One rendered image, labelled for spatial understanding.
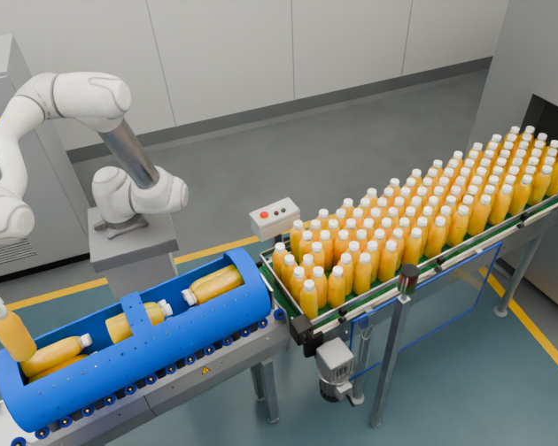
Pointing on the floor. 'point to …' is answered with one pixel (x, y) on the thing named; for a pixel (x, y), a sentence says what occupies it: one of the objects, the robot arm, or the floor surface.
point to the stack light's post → (390, 357)
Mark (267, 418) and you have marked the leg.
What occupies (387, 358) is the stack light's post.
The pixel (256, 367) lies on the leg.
